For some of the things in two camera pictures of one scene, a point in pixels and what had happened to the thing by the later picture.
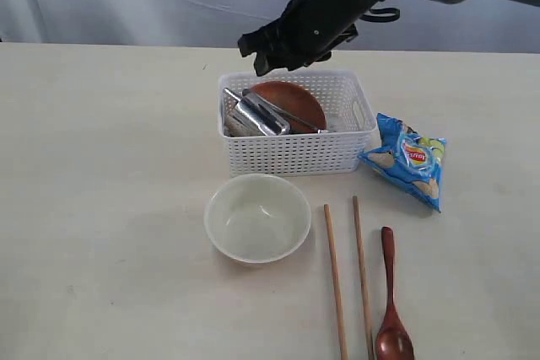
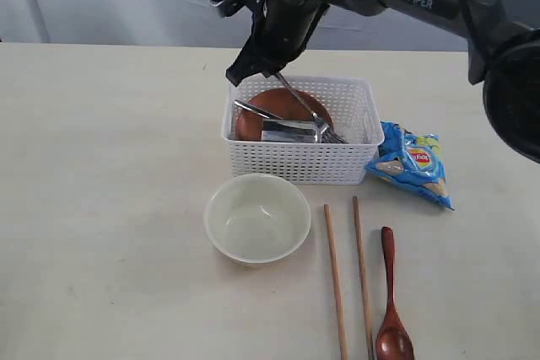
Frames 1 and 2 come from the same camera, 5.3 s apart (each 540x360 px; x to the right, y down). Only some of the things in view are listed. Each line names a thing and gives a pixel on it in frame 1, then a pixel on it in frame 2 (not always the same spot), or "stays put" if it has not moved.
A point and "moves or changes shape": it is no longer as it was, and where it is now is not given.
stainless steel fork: [292, 116] to [327, 134]
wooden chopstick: [364, 276] stays put
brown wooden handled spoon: [393, 340] stays put
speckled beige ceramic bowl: [257, 217] stays put
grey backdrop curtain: [215, 0] stays put
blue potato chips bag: [410, 161] moves or changes shape
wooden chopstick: [337, 282] stays put
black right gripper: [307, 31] to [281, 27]
